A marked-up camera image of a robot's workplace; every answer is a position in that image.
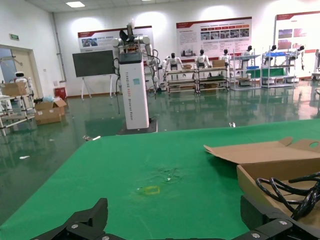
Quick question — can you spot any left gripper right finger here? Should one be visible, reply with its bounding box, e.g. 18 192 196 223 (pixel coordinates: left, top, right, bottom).
234 195 320 240

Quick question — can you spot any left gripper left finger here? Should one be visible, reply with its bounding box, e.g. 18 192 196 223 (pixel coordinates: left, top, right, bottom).
29 197 109 240

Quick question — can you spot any black power cable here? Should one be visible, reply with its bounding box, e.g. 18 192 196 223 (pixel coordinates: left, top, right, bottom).
255 171 320 222

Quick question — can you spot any cardboard box with torn rim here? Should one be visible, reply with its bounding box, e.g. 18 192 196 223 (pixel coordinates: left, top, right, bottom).
203 136 320 227

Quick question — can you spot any closed cardboard shipping box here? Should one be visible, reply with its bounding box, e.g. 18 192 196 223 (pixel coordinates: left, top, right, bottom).
34 109 63 126

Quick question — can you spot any open cardboard box with flaps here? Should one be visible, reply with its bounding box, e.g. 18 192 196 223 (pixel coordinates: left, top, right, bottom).
34 98 68 116

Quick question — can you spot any cardboard box on rack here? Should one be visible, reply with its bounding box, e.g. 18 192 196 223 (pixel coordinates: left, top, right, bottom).
1 82 28 97

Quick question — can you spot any green tablecloth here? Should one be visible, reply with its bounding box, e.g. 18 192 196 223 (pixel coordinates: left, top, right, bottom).
0 119 320 240

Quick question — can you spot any white pipe rack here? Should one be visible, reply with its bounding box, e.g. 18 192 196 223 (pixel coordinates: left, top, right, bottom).
0 83 36 137

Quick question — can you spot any black display board on stand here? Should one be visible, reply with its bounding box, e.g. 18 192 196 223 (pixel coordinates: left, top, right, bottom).
72 49 115 100

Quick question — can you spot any small white service robot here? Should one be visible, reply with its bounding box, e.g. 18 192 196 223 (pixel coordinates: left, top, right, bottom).
13 71 33 88

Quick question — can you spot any metal shelf rack with bins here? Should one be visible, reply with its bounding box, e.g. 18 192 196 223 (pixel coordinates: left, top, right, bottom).
261 49 301 89

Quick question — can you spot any beige double door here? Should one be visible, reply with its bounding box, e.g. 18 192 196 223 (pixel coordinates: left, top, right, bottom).
0 44 35 87

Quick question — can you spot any white black humanoid robot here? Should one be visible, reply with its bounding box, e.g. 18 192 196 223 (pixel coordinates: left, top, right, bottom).
219 49 232 67
163 52 182 73
196 49 211 70
264 44 278 63
241 45 255 70
294 44 307 71

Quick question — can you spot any pipe frame workbench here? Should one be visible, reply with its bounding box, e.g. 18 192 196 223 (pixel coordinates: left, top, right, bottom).
165 67 200 94
197 65 230 93

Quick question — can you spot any red-trimmed wall poster with photos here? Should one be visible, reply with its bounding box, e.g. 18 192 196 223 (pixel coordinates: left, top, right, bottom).
274 10 320 52

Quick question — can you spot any wide red-trimmed wall poster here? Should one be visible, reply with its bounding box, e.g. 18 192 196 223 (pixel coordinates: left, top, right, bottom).
176 16 253 59

